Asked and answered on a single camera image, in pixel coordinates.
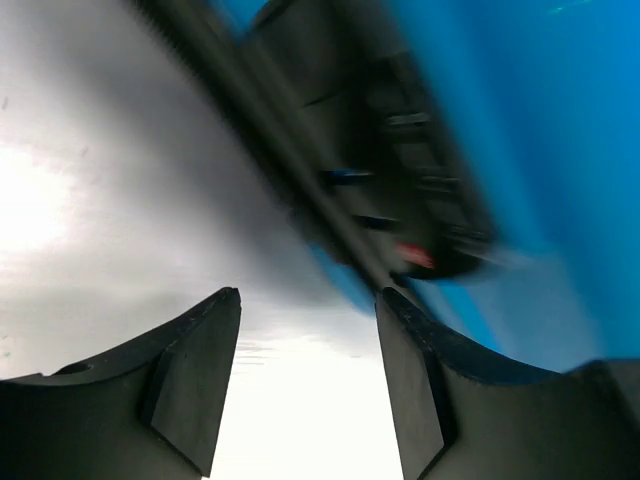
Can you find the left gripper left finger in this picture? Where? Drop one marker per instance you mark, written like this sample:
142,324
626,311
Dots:
150,408

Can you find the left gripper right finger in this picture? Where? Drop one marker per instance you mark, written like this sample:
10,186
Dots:
463,411

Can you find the blue hard-shell suitcase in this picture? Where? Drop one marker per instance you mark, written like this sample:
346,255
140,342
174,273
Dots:
480,156

